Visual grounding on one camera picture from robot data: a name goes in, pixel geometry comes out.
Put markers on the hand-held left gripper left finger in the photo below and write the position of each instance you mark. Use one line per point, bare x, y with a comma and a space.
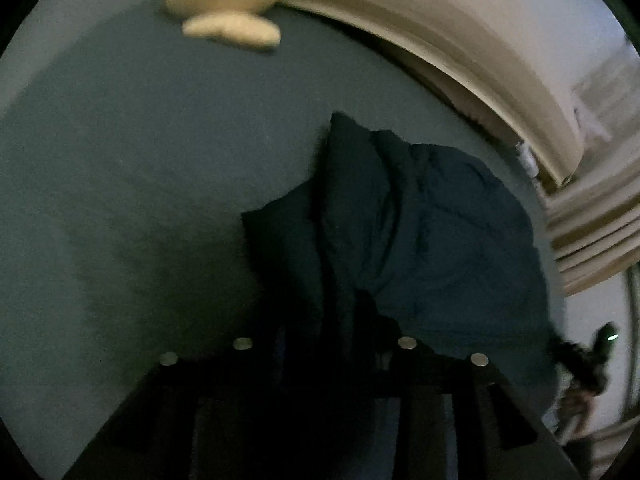
265, 360

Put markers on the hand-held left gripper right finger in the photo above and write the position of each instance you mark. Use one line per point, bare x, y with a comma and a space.
397, 362

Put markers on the dark zip-up fleece jacket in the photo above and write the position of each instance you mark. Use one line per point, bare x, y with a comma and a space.
425, 240

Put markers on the beige curtain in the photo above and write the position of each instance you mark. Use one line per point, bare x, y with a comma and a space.
595, 240

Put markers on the grey bed blanket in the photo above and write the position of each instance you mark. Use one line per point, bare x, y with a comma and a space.
125, 185

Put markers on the large beige pillow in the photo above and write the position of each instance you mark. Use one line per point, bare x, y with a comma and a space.
450, 35

